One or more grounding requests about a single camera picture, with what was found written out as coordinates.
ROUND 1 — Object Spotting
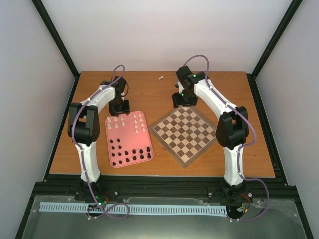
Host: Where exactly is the pink plastic tray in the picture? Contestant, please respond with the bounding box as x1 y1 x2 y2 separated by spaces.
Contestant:
105 111 154 168

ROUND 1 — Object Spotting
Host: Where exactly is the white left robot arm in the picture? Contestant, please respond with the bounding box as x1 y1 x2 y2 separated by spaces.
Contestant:
67 76 130 201

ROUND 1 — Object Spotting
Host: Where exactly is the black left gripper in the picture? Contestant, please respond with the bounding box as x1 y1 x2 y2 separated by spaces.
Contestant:
109 97 130 117

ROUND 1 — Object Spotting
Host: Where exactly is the light blue cable duct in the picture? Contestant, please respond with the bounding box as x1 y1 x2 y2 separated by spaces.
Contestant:
38 202 227 217

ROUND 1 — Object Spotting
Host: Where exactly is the black aluminium frame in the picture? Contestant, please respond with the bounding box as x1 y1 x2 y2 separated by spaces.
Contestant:
15 0 313 239

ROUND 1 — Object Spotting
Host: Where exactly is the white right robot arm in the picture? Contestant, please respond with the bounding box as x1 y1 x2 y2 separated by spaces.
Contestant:
172 66 249 186

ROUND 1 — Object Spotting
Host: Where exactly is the wooden chess board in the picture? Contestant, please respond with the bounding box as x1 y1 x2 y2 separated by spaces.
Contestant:
149 107 217 169

